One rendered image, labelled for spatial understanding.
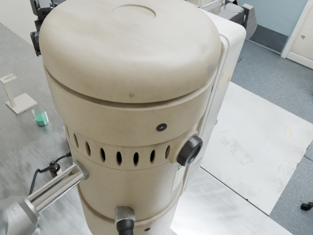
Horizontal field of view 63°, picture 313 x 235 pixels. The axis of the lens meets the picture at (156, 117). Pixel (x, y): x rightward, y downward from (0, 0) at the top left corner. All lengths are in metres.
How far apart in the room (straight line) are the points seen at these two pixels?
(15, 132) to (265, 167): 0.84
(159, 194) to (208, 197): 0.60
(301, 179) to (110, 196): 2.07
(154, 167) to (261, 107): 0.99
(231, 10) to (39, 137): 0.72
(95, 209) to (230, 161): 0.70
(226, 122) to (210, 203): 0.35
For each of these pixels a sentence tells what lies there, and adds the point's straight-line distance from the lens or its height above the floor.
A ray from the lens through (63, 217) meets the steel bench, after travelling 0.76.
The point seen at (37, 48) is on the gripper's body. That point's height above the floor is 1.21.
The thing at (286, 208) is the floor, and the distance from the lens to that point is 2.03.
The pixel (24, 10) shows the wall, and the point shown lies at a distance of 2.26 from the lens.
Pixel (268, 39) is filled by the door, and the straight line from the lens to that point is 3.60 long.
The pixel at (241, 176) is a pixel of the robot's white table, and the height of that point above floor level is 0.90.
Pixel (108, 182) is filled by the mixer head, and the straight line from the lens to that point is 0.18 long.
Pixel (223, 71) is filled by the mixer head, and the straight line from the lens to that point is 0.19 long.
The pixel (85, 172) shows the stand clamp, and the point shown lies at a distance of 0.18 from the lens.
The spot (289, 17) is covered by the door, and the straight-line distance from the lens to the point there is 3.46.
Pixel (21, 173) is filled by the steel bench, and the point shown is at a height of 0.90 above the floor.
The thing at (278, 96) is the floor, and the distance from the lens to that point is 2.87.
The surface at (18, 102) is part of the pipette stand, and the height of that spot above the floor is 0.91.
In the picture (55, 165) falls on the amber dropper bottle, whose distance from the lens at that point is 0.77.
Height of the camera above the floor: 1.58
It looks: 45 degrees down
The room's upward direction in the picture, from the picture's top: 6 degrees clockwise
